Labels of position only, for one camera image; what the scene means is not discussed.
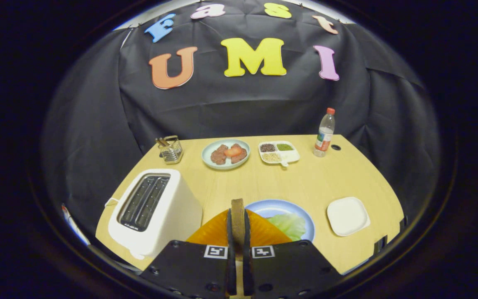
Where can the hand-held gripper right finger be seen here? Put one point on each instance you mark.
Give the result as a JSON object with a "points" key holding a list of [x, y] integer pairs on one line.
{"points": [[247, 265]]}

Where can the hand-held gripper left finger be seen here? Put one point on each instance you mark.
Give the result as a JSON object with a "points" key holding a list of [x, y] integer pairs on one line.
{"points": [[231, 265]]}

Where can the brown bread slice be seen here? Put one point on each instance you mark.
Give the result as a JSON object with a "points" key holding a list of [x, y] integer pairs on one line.
{"points": [[237, 224]]}

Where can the green lettuce leaf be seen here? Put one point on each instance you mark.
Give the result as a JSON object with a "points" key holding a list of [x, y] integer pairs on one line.
{"points": [[291, 226]]}

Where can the blue round plate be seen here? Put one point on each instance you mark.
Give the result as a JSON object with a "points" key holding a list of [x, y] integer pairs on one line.
{"points": [[272, 207]]}

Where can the white toaster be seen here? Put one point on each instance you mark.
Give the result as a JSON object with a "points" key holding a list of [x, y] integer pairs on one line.
{"points": [[181, 207]]}

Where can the brown meat patty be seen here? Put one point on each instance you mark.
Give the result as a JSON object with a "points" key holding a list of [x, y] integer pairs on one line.
{"points": [[218, 157], [242, 158]]}

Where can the pale green round plate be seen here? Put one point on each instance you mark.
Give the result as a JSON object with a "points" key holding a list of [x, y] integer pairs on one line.
{"points": [[206, 158]]}

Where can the white square plate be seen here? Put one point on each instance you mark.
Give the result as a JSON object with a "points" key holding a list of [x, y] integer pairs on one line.
{"points": [[347, 216]]}

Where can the pile of beige beans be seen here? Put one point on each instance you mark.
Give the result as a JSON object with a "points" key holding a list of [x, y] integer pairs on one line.
{"points": [[271, 157]]}

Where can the red tomato slice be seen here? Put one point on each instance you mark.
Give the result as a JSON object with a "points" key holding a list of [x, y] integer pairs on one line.
{"points": [[232, 151]]}

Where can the white divided dish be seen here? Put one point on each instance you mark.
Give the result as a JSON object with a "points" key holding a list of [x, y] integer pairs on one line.
{"points": [[292, 157]]}

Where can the pile of dark beans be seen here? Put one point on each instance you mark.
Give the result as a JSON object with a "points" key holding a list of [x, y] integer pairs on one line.
{"points": [[267, 148]]}

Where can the pile of green beans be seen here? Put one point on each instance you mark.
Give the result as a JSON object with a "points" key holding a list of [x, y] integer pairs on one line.
{"points": [[284, 147]]}

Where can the black table edge clamp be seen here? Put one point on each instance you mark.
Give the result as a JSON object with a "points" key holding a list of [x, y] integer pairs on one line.
{"points": [[381, 245]]}

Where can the clear bottle with red cap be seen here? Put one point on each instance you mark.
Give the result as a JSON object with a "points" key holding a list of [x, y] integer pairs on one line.
{"points": [[324, 139]]}

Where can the black backdrop cloth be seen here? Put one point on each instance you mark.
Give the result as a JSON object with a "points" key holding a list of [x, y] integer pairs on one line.
{"points": [[239, 108]]}

